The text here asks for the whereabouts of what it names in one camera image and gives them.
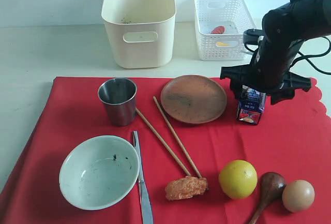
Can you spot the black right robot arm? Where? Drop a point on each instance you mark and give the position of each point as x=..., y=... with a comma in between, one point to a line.
x=284, y=30

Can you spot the white perforated plastic basket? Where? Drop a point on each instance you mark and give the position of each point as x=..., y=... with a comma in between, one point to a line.
x=234, y=16

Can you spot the brown egg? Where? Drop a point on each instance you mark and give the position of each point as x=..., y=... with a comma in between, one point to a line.
x=298, y=196

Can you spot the dark wooden spoon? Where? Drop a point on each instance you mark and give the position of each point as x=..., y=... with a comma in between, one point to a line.
x=272, y=187

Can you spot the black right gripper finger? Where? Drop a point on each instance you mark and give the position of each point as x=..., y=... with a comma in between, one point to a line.
x=237, y=90
x=276, y=97

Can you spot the right wooden chopstick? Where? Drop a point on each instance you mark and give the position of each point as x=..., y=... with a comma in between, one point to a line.
x=177, y=138

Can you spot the left wooden chopstick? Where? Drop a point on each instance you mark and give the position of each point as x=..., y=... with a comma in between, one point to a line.
x=164, y=143

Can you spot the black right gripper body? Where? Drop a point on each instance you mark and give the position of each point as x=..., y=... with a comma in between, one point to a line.
x=269, y=68

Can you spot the stainless steel cup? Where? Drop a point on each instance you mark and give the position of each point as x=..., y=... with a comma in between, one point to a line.
x=118, y=96

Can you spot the pale green bowl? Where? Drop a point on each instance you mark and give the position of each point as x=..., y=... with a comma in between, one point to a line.
x=99, y=172

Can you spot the brown wooden plate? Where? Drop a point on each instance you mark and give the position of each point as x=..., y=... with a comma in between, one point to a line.
x=193, y=99

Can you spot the fried chicken piece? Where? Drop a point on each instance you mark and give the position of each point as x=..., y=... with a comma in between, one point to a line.
x=185, y=188

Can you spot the metal table knife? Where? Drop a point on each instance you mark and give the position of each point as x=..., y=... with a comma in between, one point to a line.
x=146, y=207

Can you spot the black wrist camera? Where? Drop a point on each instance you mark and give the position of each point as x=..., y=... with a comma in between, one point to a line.
x=251, y=36

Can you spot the yellow cheese wedge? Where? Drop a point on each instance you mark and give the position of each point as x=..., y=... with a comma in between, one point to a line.
x=221, y=44

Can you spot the wooden chopstick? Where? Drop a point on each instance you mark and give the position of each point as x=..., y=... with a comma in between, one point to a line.
x=164, y=143
x=177, y=138

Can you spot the cream plastic bin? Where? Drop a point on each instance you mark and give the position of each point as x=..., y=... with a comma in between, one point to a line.
x=140, y=32

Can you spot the red sausage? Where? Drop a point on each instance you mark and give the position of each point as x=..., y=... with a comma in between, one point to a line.
x=218, y=30

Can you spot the blue white milk carton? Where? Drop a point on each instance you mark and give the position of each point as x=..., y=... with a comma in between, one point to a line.
x=251, y=105

